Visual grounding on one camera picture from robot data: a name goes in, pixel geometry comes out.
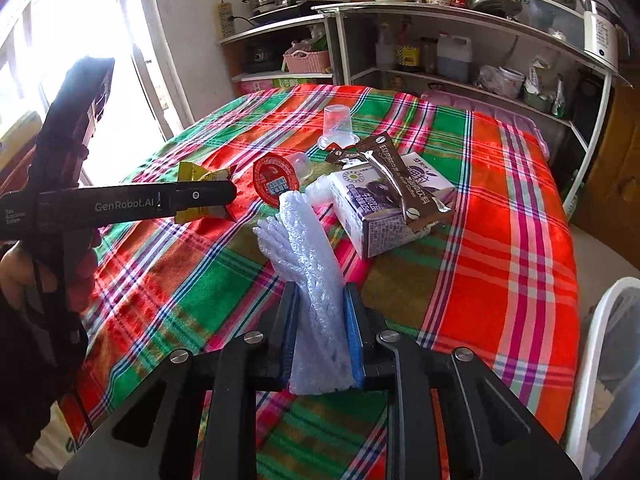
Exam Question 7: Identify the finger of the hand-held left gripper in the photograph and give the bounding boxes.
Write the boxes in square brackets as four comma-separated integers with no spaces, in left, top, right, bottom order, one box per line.
[157,180,238,223]

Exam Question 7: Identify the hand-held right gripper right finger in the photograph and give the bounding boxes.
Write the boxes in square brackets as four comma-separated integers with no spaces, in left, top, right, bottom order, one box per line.
[342,282,583,480]

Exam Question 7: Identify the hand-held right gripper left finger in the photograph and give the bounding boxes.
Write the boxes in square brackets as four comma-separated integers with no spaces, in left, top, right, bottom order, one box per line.
[60,282,303,480]

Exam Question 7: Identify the yellow snack wrapper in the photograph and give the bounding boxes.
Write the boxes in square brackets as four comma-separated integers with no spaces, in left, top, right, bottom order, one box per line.
[175,161,238,223]

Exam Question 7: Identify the white foam fruit net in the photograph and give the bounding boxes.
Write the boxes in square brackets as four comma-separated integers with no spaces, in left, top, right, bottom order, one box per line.
[252,190,356,396]

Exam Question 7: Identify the purple white drink carton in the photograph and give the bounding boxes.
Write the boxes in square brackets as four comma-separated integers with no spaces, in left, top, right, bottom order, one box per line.
[330,152,456,261]

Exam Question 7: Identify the brown coffee sachet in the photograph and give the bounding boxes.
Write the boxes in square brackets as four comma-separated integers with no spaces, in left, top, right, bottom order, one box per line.
[325,135,448,221]

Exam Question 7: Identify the white plastic trash bin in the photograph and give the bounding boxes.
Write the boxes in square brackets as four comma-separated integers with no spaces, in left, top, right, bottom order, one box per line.
[565,277,640,471]

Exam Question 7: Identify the person's left forearm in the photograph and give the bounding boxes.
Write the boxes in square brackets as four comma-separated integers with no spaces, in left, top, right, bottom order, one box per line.
[0,285,91,461]

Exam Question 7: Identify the person's left hand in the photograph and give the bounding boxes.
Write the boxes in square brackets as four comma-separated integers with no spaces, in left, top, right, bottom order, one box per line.
[0,230,103,316]

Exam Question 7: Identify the black small appliance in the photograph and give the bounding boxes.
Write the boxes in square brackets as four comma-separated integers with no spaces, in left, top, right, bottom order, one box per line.
[245,42,281,73]

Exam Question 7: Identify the pink woven basket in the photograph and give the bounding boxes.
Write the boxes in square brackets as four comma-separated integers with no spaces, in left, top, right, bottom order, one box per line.
[283,49,332,73]

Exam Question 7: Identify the red green plaid tablecloth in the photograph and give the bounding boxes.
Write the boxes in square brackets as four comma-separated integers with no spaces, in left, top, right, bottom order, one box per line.
[65,84,586,480]

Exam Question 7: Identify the small white kitchen shelf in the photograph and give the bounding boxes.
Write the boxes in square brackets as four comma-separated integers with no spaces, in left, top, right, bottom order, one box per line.
[217,14,346,96]

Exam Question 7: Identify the beige power strip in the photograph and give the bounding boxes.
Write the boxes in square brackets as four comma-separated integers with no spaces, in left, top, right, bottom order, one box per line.
[216,2,237,38]

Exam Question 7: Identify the black induction cooker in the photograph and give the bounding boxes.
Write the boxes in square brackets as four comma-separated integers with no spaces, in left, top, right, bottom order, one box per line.
[247,2,331,23]

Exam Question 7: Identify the white plastic bottle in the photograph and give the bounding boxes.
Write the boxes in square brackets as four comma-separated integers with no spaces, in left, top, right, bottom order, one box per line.
[375,22,398,71]

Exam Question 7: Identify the yellow label sauce bottle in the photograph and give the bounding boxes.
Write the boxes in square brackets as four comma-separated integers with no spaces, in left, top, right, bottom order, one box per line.
[397,15,421,72]

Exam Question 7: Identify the pink lidded storage box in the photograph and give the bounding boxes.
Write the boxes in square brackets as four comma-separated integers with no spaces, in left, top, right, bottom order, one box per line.
[420,91,551,161]

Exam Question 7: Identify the clear plastic bin liner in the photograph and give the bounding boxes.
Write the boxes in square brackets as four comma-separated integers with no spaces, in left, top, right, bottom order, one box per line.
[585,290,640,471]

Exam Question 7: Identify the plastic oil jug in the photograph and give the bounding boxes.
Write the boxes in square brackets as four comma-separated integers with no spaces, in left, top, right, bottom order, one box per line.
[436,32,473,83]

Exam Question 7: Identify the crumpled clear plastic bag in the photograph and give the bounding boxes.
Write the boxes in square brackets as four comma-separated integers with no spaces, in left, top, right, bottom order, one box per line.
[475,64,501,92]

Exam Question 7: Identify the white plastic tub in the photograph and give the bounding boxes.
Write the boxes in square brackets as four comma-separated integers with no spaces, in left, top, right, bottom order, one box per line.
[497,66,525,98]

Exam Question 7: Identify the green white food packages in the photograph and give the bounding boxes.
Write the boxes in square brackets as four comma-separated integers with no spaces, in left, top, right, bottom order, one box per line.
[524,55,568,118]

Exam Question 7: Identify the large white kitchen shelf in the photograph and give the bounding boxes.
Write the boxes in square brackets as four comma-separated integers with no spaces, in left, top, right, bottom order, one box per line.
[311,1,633,218]

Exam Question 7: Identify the clear plastic storage box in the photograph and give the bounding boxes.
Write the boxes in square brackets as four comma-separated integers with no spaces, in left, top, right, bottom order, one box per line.
[517,0,586,51]

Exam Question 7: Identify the white electric kettle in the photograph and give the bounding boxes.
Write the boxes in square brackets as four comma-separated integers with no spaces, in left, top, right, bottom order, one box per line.
[582,0,626,68]

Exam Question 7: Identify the white window frame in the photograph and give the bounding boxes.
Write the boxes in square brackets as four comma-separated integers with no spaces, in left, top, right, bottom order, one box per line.
[0,0,201,196]

